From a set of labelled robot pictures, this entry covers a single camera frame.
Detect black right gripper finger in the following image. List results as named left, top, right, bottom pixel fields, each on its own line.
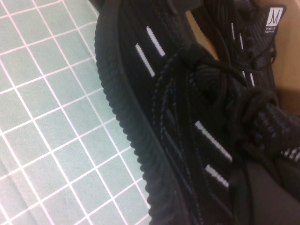
left=236, top=163, right=300, bottom=225

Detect black sneaker white stripes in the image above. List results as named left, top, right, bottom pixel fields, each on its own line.
left=90, top=0, right=300, bottom=225

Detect brown cardboard shoe box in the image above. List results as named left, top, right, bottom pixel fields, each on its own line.
left=185, top=0, right=300, bottom=114

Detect black sneaker white tongue label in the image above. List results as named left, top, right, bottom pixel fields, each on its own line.
left=193, top=0, right=289, bottom=100

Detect green checked tablecloth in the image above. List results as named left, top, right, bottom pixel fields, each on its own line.
left=0, top=0, right=152, bottom=225

